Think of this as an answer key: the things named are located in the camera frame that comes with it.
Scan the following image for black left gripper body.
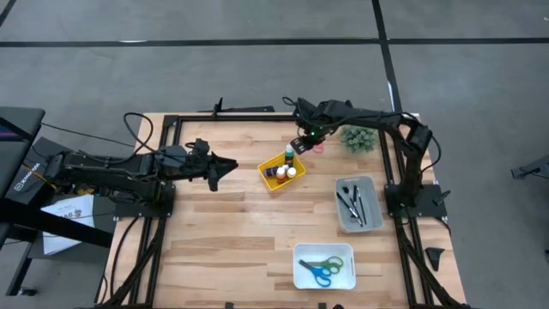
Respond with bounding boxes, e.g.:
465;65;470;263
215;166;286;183
171;144;220;192

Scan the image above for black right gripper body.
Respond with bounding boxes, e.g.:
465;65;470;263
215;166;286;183
298;114;332;149

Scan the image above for purple paint bottle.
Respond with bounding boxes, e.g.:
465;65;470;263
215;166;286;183
264;164;289;178

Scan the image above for yellow plastic basket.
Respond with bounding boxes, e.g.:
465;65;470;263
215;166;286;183
256;150;307;192

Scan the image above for long wide-bristle black paintbrush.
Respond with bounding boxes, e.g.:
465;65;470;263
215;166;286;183
335;191;365;227

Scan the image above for green scissors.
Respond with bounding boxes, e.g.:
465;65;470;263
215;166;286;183
306;256;345;276

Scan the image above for blue scissors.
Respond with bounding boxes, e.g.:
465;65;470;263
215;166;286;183
298;259;334;288

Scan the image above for green artificial plant ball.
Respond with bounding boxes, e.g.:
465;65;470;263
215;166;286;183
340;124;378;155

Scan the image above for grey plastic bin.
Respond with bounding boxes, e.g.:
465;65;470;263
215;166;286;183
335;174;385;234

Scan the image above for white paper sheet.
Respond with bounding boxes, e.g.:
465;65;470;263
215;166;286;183
40;193;96;256

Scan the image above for white plastic bin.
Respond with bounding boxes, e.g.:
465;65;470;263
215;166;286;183
293;242;357;290

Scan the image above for black box with white logo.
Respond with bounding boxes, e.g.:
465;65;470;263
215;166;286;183
3;136;76;206

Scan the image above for black desk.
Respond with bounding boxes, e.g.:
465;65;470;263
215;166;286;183
0;106;115;298

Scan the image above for black stand base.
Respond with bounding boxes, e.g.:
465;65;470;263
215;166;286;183
510;154;549;180

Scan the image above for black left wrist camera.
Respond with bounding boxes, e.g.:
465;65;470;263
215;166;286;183
188;137;212;158

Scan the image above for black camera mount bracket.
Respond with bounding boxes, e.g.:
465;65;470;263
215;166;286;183
199;97;275;119

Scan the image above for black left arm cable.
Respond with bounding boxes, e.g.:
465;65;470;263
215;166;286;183
79;112;190;167

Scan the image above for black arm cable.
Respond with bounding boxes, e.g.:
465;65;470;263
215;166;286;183
79;112;190;167
430;133;443;176

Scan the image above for black floor cable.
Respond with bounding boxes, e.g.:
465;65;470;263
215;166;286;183
109;216;139;301

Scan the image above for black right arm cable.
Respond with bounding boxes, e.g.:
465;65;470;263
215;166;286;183
430;133;443;176

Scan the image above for yellow cable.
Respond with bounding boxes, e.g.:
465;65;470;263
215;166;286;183
21;164;57;191

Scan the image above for black plastic bracket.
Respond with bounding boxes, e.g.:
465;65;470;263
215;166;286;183
424;246;446;272

